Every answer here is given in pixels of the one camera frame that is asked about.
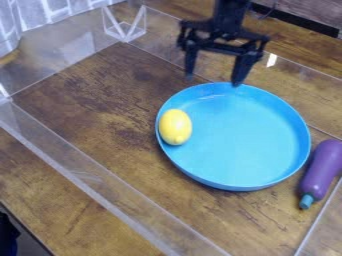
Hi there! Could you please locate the purple toy eggplant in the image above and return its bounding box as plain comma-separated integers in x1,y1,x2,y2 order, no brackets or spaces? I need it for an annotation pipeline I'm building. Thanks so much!
299,139,342,209

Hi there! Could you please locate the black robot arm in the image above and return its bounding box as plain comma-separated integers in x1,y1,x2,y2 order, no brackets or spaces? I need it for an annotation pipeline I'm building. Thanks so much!
176,0,270,87

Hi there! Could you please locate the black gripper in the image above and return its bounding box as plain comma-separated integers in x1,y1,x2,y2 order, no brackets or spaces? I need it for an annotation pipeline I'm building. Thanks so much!
176,20,270,87

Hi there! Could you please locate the clear acrylic enclosure wall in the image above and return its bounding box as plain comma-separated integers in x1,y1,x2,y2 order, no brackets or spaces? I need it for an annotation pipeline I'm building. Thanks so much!
0,0,342,256

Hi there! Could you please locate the yellow lemon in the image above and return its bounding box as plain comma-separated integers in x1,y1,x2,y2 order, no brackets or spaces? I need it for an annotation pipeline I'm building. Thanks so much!
158,109,192,145

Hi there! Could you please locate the black bar on background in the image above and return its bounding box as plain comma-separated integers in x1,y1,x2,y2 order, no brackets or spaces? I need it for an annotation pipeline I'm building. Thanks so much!
251,0,342,38

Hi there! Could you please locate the blue round tray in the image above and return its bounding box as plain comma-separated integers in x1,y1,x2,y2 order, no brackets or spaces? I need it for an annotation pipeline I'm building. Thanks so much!
159,82,311,191

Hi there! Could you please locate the white patterned curtain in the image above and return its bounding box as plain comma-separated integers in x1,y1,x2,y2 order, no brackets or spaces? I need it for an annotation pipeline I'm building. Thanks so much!
0,0,124,58

